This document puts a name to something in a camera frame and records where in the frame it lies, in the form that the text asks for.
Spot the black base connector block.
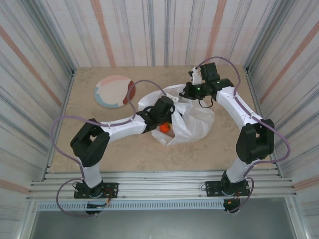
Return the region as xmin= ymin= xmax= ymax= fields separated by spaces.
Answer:
xmin=223 ymin=199 xmax=242 ymax=215
xmin=85 ymin=202 xmax=110 ymax=215

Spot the round pastel patterned plate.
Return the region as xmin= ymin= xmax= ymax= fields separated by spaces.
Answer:
xmin=93 ymin=74 xmax=137 ymax=109

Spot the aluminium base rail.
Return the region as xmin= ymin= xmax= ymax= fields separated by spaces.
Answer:
xmin=26 ymin=170 xmax=299 ymax=203

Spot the grey metal panel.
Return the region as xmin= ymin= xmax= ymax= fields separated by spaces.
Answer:
xmin=29 ymin=210 xmax=301 ymax=239

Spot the aluminium side rail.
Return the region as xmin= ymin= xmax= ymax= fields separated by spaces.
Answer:
xmin=245 ymin=66 xmax=284 ymax=179
xmin=41 ymin=69 xmax=77 ymax=180

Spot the perforated metal cable tray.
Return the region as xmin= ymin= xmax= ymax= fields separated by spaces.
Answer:
xmin=34 ymin=200 xmax=226 ymax=212

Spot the thin black cable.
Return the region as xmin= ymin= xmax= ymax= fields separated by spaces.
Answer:
xmin=198 ymin=96 xmax=214 ymax=109

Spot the white plastic bag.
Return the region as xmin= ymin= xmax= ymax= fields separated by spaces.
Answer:
xmin=137 ymin=84 xmax=215 ymax=147

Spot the small red-orange fruit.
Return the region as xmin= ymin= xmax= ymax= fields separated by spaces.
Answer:
xmin=159 ymin=122 xmax=173 ymax=133

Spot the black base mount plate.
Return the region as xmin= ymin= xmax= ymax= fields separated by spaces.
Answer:
xmin=74 ymin=182 xmax=119 ymax=200
xmin=204 ymin=181 xmax=251 ymax=199

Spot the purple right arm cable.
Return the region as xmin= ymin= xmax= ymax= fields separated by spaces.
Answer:
xmin=196 ymin=56 xmax=292 ymax=214

